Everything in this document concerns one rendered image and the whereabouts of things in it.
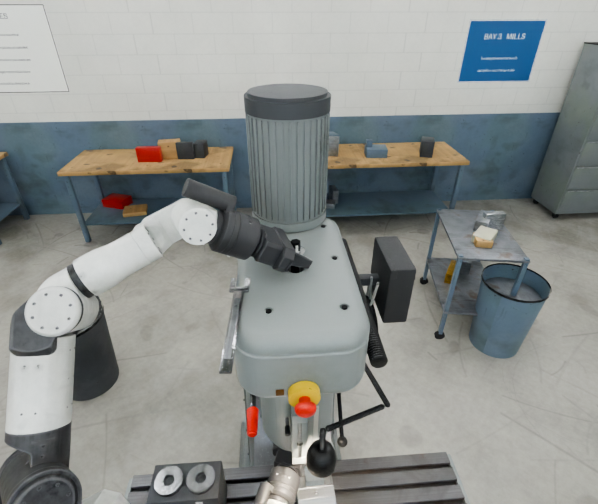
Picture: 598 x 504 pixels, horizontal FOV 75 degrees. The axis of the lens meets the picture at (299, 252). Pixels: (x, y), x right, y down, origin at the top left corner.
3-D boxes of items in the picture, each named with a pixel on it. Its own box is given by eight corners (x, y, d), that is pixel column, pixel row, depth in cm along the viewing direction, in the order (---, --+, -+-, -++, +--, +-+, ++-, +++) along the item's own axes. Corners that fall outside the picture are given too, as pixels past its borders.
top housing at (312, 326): (370, 396, 76) (379, 337, 67) (235, 405, 74) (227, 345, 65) (333, 261, 115) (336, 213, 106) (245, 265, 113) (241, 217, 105)
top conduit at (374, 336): (387, 368, 76) (389, 356, 74) (366, 369, 76) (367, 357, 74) (346, 247, 114) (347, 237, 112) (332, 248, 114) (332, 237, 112)
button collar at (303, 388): (320, 408, 73) (321, 388, 70) (288, 410, 73) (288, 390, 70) (319, 399, 75) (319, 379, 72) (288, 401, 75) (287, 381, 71)
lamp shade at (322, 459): (313, 483, 89) (314, 468, 85) (301, 454, 94) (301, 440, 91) (341, 470, 91) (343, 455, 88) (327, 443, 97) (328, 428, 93)
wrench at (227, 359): (238, 374, 60) (237, 370, 60) (212, 374, 60) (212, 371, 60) (250, 280, 81) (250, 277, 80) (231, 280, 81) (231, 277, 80)
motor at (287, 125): (330, 232, 98) (337, 98, 81) (251, 235, 97) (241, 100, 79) (321, 198, 115) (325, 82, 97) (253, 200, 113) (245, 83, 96)
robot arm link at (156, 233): (219, 229, 71) (152, 267, 68) (209, 219, 79) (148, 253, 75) (202, 198, 68) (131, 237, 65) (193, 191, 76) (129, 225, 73)
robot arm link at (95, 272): (136, 234, 74) (37, 288, 70) (124, 226, 64) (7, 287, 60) (165, 281, 75) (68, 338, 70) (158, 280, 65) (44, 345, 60)
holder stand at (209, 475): (224, 526, 130) (217, 496, 119) (157, 531, 128) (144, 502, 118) (227, 488, 140) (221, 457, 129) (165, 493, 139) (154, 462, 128)
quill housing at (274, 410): (335, 453, 109) (342, 377, 92) (262, 458, 108) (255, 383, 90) (326, 395, 125) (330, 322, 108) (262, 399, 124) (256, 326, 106)
